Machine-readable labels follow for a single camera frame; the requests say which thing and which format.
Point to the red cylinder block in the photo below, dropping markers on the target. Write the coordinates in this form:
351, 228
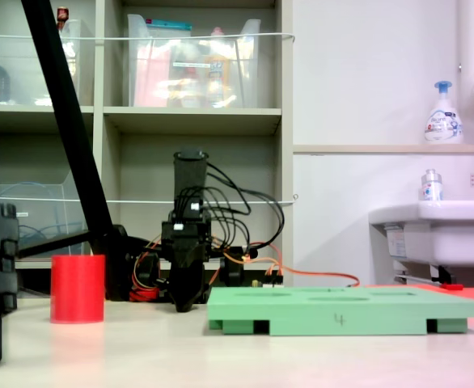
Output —
77, 291

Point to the orange label bottle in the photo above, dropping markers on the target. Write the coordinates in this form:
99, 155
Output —
217, 77

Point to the beige shelf unit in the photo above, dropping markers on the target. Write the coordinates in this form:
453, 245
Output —
192, 115

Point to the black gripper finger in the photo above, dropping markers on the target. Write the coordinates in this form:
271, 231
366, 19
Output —
186, 291

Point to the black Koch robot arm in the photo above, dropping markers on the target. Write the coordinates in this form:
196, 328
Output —
190, 178

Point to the clear plastic file box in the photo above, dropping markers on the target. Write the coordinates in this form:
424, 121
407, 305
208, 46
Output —
39, 214

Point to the thin black tripod strut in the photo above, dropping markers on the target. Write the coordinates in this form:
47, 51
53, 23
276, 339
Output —
51, 243

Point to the white foam soap dispenser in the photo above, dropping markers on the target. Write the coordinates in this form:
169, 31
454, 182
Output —
443, 121

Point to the thick black tripod leg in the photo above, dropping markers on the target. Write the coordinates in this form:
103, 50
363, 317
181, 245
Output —
67, 113

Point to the teal topped plastic bag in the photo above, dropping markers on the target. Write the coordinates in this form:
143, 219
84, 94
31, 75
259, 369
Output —
168, 28

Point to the brown bottle red cap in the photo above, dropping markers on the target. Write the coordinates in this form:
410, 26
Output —
62, 16

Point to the clear plastic storage bin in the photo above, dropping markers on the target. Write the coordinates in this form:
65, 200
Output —
188, 85
26, 81

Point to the white ceramic sink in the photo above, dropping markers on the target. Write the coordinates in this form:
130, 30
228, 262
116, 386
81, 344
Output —
455, 234

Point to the green shape sorting board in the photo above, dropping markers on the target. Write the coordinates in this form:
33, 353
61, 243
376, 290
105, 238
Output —
382, 315

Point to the pink packet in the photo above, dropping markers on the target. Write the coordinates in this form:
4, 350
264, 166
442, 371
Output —
150, 77

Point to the black sink bracket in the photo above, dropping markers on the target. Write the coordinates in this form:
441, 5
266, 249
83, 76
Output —
443, 275

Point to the small clear sanitizer bottle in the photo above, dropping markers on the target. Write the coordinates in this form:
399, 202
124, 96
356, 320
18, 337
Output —
431, 188

